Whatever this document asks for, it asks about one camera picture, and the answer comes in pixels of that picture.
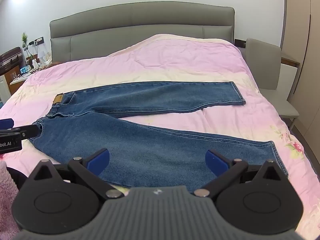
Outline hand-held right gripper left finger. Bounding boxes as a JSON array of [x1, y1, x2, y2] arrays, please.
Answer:
[[32, 148, 124, 199]]

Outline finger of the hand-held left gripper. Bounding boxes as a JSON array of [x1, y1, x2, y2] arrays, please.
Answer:
[[19, 124, 42, 139], [0, 118, 14, 131]]

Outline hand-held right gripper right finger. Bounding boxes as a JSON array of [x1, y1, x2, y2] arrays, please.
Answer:
[[193, 149, 288, 199]]

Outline blue denim pants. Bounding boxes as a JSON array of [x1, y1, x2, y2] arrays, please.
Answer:
[[28, 81, 289, 194]]

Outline white cabinet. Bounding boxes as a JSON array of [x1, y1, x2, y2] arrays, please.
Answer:
[[0, 74, 12, 103]]

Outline white bedside table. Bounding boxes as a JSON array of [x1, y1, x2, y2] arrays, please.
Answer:
[[9, 61, 52, 96]]

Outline pink fluffy cloth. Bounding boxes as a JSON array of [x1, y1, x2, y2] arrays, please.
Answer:
[[0, 160, 22, 236]]

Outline brown suitcase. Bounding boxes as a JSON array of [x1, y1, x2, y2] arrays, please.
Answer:
[[0, 46, 23, 75]]

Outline small green potted plant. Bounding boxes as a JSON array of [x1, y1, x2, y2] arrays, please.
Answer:
[[21, 32, 34, 58]]

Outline grey chair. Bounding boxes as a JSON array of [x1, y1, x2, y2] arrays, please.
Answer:
[[246, 38, 300, 128]]

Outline pink floral quilt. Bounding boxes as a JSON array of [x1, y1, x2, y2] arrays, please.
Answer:
[[0, 34, 320, 232]]

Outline beige wardrobe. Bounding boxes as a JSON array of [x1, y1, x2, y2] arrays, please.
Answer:
[[284, 0, 320, 157]]

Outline grey upholstered headboard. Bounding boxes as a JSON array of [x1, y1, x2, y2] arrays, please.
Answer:
[[49, 1, 236, 62]]

